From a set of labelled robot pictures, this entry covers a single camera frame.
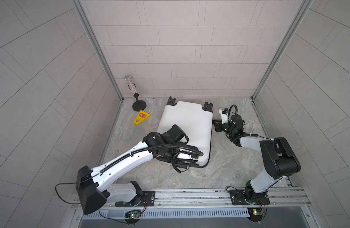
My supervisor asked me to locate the green circuit board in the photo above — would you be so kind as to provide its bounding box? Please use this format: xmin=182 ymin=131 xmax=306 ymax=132
xmin=248 ymin=208 xmax=264 ymax=222
xmin=125 ymin=210 xmax=142 ymax=219

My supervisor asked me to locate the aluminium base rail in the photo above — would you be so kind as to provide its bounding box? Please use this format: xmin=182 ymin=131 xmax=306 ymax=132
xmin=73 ymin=187 xmax=313 ymax=221

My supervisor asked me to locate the white vented cable duct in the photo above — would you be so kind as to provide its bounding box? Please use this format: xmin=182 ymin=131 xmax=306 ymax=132
xmin=83 ymin=208 xmax=250 ymax=220

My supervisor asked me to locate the black stand with clear tube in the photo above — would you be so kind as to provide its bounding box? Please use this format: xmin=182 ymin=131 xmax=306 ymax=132
xmin=125 ymin=75 xmax=147 ymax=112

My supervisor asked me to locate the left green circuit board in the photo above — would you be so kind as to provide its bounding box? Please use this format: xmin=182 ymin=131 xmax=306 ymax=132
xmin=125 ymin=210 xmax=142 ymax=219

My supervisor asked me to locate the right green circuit board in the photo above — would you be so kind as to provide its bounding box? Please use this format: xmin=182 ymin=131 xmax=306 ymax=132
xmin=248 ymin=208 xmax=264 ymax=222

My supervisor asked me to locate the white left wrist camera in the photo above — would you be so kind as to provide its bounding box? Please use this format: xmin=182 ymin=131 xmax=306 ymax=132
xmin=177 ymin=153 xmax=193 ymax=160

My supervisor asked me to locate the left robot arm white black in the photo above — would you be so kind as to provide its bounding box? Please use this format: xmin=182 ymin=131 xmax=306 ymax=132
xmin=74 ymin=124 xmax=211 ymax=215

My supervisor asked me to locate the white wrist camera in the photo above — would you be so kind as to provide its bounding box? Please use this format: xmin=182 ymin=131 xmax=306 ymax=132
xmin=219 ymin=108 xmax=230 ymax=124
xmin=177 ymin=153 xmax=193 ymax=160

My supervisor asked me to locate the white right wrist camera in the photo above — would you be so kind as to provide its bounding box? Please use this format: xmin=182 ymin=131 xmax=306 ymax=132
xmin=219 ymin=108 xmax=230 ymax=124

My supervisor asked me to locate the white hard-shell suitcase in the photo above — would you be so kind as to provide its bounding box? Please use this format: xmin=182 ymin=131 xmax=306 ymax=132
xmin=157 ymin=97 xmax=213 ymax=168

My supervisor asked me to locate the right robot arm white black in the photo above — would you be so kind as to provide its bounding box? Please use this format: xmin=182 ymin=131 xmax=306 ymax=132
xmin=213 ymin=104 xmax=301 ymax=205

